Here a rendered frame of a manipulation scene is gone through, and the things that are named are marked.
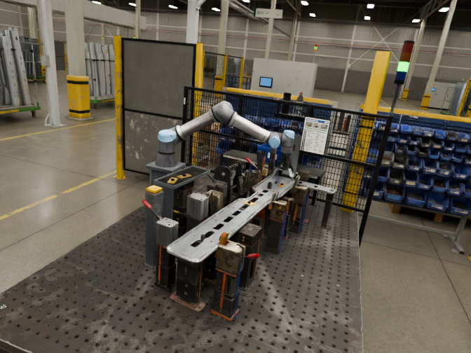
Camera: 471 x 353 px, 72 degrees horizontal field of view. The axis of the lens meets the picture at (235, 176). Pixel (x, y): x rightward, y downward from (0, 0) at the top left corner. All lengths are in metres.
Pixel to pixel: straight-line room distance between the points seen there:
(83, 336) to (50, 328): 0.15
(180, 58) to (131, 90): 0.88
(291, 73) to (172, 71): 4.87
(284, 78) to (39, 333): 8.01
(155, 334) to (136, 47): 3.84
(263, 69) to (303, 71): 1.03
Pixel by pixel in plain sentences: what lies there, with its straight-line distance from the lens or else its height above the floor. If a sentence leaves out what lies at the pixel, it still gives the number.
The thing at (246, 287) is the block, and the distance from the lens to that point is 1.80.
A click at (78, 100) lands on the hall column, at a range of 9.56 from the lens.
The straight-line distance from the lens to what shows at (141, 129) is 4.81.
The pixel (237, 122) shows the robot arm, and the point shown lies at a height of 1.45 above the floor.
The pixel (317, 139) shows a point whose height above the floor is 1.27.
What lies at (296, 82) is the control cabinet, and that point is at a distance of 8.80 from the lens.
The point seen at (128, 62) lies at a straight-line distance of 4.83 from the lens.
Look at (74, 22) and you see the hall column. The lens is 9.55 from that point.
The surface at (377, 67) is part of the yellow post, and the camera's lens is 2.78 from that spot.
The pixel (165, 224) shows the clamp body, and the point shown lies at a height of 1.06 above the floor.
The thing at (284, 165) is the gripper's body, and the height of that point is 1.17.
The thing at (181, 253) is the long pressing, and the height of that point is 1.00.
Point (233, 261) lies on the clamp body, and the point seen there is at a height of 1.01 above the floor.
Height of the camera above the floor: 1.81
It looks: 19 degrees down
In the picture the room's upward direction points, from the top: 6 degrees clockwise
